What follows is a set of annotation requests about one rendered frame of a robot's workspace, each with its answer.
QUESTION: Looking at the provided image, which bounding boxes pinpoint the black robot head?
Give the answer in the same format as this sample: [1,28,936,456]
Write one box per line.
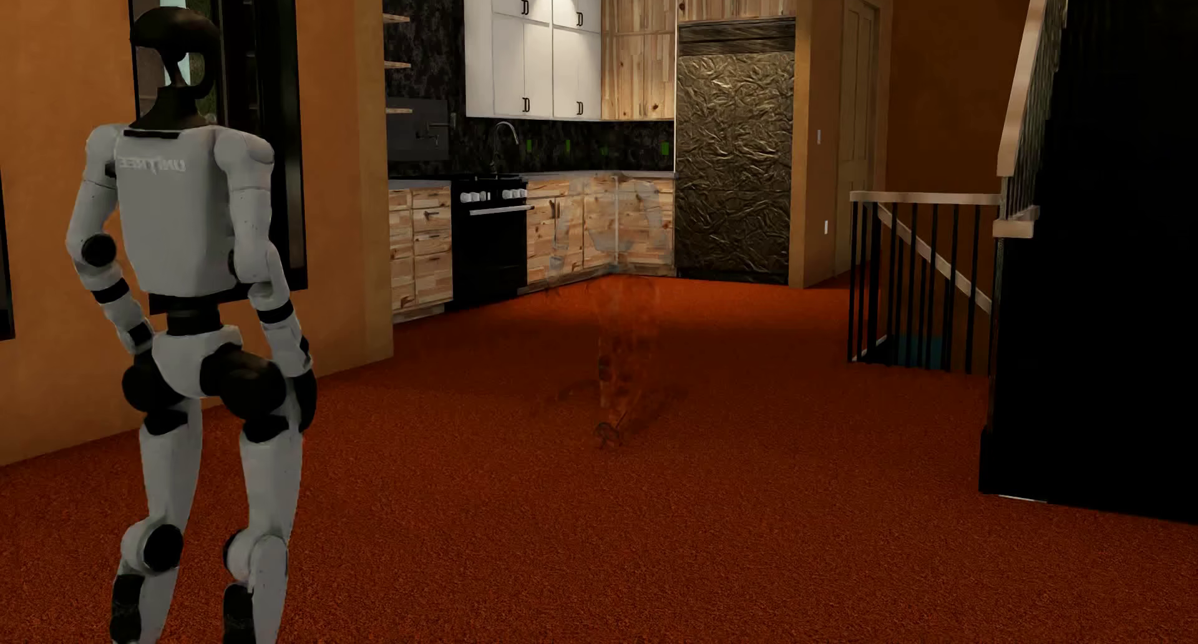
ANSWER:
[130,6,223,129]

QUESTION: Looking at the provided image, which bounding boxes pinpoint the black robot waist pelvis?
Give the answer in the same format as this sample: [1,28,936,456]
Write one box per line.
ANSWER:
[148,286,252,338]

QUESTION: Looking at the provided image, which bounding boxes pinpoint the tan interior door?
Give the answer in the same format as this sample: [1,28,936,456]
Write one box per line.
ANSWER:
[835,0,883,276]

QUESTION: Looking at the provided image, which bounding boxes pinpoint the white upper kitchen cabinets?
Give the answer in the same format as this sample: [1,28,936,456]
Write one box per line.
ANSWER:
[463,0,604,121]

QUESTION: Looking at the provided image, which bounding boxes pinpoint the white right robot leg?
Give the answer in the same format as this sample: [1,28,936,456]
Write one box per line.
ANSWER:
[199,343,304,644]

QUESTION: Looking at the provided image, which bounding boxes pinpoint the dark wall frame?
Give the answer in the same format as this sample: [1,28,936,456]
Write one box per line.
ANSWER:
[0,168,16,342]

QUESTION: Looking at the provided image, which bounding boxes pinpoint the white robot leg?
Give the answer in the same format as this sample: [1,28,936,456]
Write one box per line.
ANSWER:
[199,343,304,644]
[109,352,204,644]

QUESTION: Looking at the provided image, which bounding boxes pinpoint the textured metal refrigerator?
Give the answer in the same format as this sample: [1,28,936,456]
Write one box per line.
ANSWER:
[674,17,797,286]

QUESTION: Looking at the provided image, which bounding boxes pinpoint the wooden wall shelves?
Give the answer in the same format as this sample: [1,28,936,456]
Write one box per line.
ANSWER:
[382,0,414,116]

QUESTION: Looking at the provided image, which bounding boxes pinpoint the narrow wooden drawer cabinet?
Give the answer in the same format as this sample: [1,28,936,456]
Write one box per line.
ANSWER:
[388,182,455,321]

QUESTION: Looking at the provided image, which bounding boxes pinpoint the wooden corner base cabinets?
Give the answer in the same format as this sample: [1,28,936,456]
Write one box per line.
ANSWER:
[525,170,677,291]

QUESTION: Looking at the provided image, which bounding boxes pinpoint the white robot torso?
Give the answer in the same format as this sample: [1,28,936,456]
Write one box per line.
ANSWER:
[110,124,256,299]

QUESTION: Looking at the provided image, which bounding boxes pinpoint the wooden upper kitchen cabinets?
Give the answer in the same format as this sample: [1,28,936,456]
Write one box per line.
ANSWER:
[600,0,799,122]

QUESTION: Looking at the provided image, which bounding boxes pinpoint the white left robot leg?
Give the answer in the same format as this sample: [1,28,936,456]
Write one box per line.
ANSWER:
[109,352,204,644]

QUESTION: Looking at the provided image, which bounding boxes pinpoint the black baluster landing railing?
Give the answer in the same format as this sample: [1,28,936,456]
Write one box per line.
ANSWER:
[846,191,1003,378]

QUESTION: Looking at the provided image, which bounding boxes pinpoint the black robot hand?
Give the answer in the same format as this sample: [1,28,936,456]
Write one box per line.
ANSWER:
[290,367,319,432]

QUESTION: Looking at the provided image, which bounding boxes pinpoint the wooden stair handrail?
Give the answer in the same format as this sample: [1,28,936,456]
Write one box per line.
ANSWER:
[992,0,1074,241]

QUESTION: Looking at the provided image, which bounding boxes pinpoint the black oven stove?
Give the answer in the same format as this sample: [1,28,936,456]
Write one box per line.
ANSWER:
[451,173,535,312]

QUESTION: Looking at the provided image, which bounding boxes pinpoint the black kitchen faucet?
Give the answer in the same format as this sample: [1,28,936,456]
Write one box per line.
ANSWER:
[490,120,522,177]

